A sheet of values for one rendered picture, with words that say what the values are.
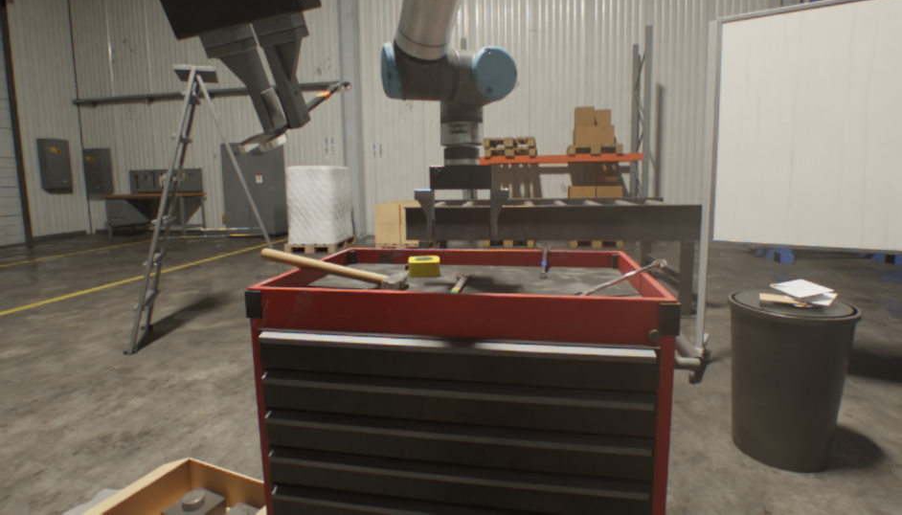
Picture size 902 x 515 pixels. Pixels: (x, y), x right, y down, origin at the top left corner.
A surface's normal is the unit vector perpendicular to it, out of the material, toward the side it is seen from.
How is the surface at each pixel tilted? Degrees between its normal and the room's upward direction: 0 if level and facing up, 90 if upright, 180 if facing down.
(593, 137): 90
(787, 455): 94
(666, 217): 90
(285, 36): 113
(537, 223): 90
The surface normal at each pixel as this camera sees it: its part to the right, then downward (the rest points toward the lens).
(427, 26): -0.05, 0.81
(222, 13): -0.11, 0.51
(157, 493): 0.92, 0.03
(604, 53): -0.18, 0.12
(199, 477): -0.38, 0.12
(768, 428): -0.76, 0.16
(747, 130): -0.58, 0.11
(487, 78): 0.43, 0.07
